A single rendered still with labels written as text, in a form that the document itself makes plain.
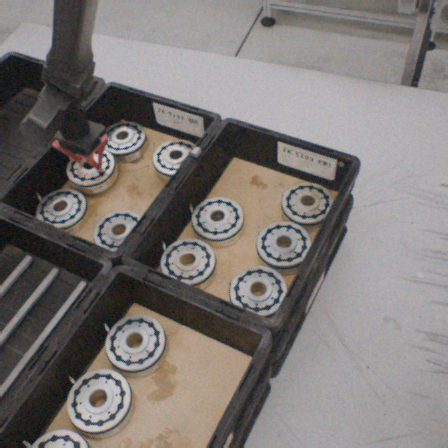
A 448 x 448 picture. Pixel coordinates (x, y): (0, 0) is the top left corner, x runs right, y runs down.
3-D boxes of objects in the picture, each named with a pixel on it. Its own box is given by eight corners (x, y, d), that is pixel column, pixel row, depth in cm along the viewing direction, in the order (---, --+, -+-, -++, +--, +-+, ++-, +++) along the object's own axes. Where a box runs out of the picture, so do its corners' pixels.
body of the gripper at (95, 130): (89, 155, 105) (77, 127, 99) (48, 140, 108) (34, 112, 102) (108, 133, 108) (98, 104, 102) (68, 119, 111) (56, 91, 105)
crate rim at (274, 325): (226, 123, 116) (225, 115, 114) (362, 166, 106) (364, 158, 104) (120, 268, 95) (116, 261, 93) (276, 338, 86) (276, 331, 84)
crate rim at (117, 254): (111, 87, 125) (108, 79, 123) (225, 123, 116) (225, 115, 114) (-7, 212, 105) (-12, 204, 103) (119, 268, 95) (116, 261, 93)
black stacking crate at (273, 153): (229, 156, 123) (225, 118, 114) (355, 198, 113) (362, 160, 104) (132, 295, 103) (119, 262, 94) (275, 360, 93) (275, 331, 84)
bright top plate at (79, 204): (57, 184, 115) (56, 182, 115) (96, 199, 112) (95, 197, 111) (27, 219, 110) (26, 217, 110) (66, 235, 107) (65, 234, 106)
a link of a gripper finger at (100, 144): (98, 182, 111) (85, 150, 104) (71, 172, 114) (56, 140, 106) (117, 160, 114) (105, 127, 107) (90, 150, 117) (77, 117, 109)
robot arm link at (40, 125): (99, 76, 94) (55, 48, 92) (65, 121, 88) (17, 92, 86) (86, 114, 104) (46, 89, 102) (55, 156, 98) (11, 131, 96)
